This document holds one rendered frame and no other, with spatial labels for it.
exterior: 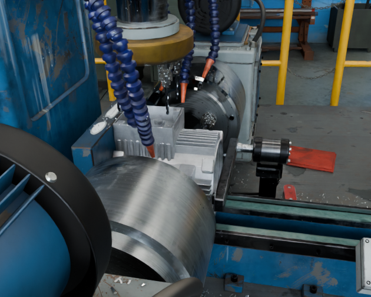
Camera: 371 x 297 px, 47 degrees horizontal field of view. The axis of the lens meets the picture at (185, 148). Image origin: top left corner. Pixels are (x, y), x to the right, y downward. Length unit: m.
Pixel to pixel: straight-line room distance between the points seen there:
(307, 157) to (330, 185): 0.15
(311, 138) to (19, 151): 1.32
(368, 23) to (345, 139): 4.09
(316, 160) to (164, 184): 0.85
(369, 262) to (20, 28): 0.66
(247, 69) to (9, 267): 1.03
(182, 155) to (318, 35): 5.26
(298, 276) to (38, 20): 0.71
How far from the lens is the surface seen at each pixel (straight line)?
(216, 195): 0.80
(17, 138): 0.32
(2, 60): 0.74
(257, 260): 0.91
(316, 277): 0.94
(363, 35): 5.61
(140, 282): 0.46
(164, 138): 0.81
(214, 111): 1.02
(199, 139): 0.83
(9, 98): 0.75
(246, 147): 0.99
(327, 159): 1.41
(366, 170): 1.41
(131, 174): 0.62
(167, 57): 0.73
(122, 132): 0.83
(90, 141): 0.77
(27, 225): 0.30
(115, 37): 0.57
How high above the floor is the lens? 1.49
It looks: 29 degrees down
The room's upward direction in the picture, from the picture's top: 2 degrees counter-clockwise
